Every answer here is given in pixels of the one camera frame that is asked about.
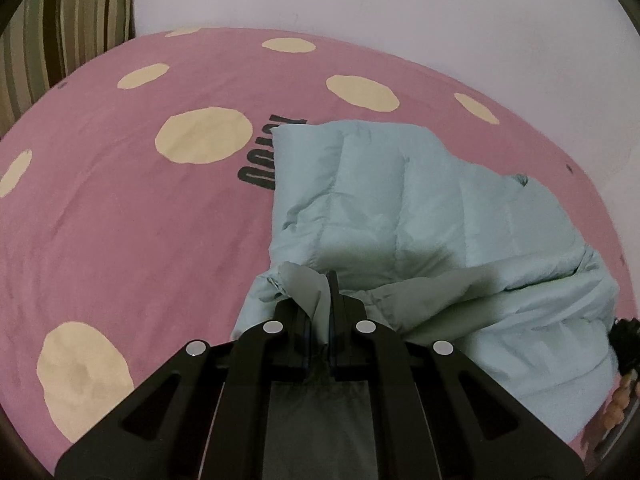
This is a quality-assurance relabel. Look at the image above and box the striped headboard cover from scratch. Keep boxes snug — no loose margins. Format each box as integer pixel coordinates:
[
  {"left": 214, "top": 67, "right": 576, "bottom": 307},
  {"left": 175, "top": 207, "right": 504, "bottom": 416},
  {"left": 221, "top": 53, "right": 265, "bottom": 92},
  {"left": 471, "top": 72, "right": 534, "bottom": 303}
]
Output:
[{"left": 0, "top": 0, "right": 138, "bottom": 137}]

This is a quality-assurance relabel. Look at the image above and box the light blue quilted jacket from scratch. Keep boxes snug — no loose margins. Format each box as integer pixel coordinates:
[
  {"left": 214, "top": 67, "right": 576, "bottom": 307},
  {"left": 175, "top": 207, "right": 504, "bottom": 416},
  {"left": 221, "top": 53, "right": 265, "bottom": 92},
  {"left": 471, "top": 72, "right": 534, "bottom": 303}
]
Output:
[{"left": 230, "top": 119, "right": 622, "bottom": 443}]

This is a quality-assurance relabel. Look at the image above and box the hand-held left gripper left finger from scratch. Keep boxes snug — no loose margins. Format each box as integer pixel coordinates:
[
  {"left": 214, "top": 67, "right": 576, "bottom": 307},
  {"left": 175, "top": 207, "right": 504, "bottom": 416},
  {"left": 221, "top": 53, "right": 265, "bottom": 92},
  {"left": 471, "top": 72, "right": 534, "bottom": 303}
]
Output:
[{"left": 54, "top": 299, "right": 315, "bottom": 480}]

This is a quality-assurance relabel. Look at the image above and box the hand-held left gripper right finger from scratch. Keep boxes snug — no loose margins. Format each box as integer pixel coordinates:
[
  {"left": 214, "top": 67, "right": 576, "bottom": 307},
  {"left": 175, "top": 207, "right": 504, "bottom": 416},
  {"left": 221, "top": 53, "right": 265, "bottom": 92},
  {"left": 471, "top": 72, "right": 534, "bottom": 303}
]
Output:
[{"left": 326, "top": 270, "right": 587, "bottom": 480}]

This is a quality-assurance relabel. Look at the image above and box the person's right hand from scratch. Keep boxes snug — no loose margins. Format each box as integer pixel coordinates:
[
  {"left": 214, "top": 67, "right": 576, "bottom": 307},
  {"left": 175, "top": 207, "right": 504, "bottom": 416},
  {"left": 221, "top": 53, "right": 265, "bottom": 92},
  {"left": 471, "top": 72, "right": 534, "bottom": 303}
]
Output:
[{"left": 604, "top": 373, "right": 637, "bottom": 432}]

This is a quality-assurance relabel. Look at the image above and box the pink polka-dot bed sheet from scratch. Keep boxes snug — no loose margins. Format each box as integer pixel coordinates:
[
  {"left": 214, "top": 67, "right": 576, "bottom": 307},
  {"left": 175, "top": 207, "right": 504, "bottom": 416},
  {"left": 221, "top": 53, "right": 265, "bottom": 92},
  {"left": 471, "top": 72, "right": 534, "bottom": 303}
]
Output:
[{"left": 0, "top": 24, "right": 626, "bottom": 476}]

